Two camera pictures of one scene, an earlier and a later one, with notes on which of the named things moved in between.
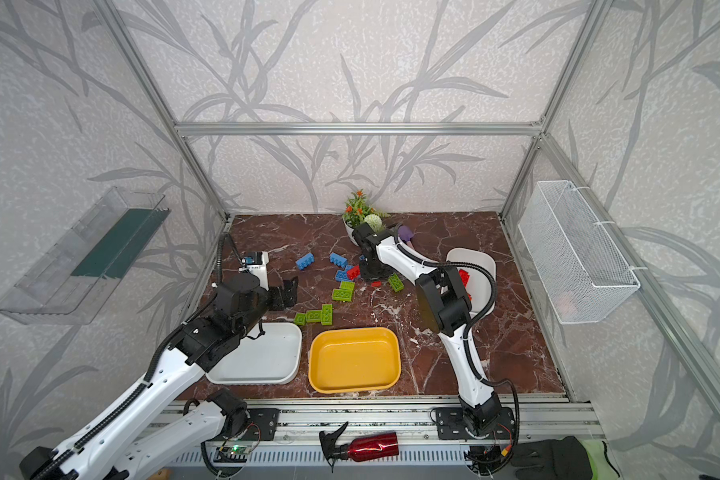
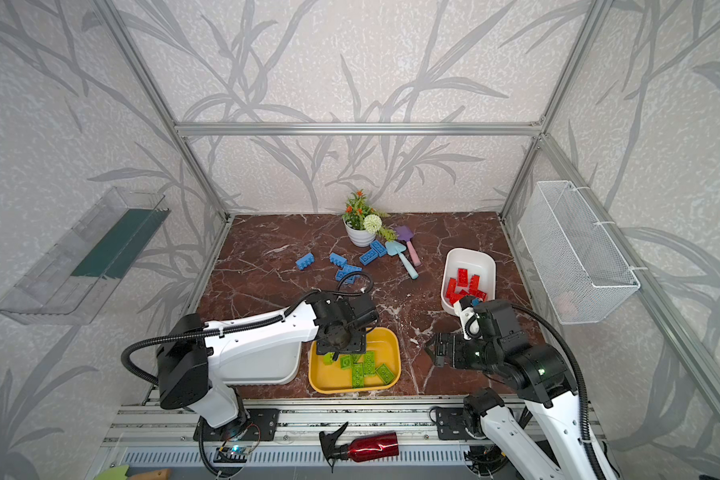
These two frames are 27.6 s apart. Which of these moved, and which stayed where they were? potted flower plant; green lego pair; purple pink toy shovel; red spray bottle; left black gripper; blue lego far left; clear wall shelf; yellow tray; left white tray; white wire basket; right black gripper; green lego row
Moved: left black gripper; green lego row; right black gripper; green lego pair
Stayed: white wire basket; clear wall shelf; blue lego far left; left white tray; yellow tray; red spray bottle; potted flower plant; purple pink toy shovel
